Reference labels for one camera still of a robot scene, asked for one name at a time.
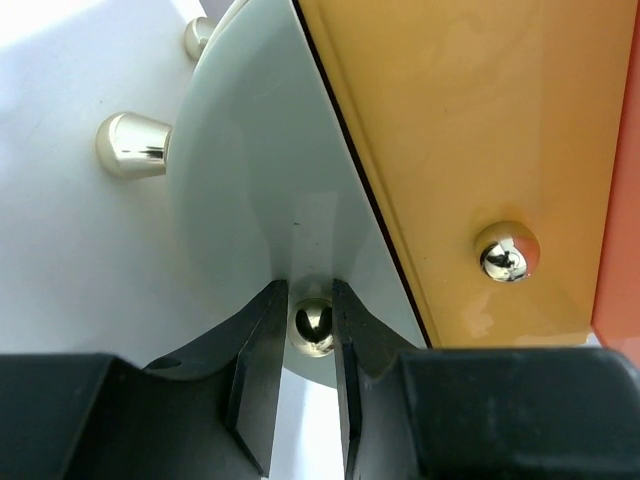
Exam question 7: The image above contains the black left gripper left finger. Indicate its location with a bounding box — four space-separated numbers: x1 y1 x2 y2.
1 280 288 479

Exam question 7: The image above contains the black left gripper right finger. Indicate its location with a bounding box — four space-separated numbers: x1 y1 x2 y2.
332 280 639 479

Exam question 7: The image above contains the orange drawer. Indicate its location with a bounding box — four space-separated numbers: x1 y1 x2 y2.
592 31 639 363

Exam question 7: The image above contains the green drawer with gold knob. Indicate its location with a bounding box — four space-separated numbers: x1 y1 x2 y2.
167 0 429 391

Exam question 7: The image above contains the yellow drawer with gold knob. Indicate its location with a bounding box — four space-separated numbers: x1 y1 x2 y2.
299 1 637 347

